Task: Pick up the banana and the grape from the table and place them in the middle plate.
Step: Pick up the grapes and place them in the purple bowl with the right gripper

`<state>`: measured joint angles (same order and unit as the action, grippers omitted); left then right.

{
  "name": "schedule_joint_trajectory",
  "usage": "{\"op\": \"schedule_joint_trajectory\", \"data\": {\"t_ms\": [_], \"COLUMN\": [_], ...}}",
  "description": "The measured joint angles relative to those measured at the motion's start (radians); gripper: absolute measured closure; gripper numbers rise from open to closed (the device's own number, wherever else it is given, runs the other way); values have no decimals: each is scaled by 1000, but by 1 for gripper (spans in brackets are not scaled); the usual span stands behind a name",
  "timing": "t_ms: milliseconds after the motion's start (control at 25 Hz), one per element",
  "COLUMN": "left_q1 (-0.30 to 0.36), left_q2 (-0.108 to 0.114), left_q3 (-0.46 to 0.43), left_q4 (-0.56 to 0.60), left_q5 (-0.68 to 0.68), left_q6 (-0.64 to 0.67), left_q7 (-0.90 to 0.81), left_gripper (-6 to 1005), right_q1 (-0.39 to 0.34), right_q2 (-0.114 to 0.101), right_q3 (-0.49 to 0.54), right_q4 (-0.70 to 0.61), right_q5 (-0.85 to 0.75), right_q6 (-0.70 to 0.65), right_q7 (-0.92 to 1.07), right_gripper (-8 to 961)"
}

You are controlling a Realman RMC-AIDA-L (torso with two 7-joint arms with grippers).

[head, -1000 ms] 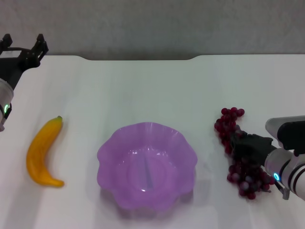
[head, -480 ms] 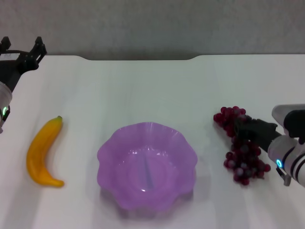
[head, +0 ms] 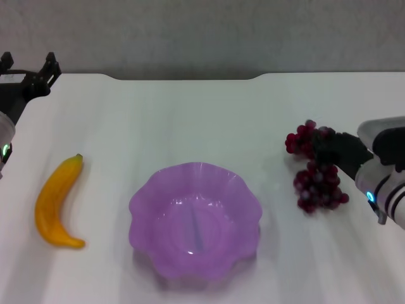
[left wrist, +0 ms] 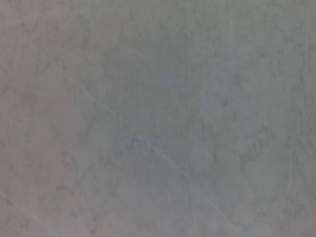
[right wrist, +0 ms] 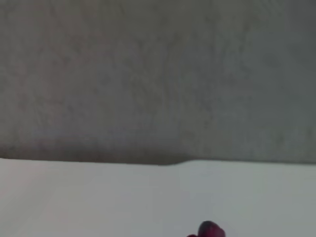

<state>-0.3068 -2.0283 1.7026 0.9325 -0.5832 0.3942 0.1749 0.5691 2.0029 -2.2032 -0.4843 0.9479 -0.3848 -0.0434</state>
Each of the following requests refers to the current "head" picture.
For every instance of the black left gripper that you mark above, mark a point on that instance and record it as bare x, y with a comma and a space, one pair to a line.
14, 92

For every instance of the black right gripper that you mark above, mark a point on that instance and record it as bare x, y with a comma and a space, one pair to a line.
351, 155

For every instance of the red grape bunch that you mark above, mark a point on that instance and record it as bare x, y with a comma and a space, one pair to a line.
316, 190

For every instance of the yellow banana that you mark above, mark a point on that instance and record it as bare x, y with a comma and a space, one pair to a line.
53, 202

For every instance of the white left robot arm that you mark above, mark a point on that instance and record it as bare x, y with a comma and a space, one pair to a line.
4, 130

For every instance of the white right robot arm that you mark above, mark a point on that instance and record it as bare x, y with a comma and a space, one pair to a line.
386, 193

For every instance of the purple wavy plastic plate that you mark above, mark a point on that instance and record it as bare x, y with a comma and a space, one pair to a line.
221, 240

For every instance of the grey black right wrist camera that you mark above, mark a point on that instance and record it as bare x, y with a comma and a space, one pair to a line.
389, 142

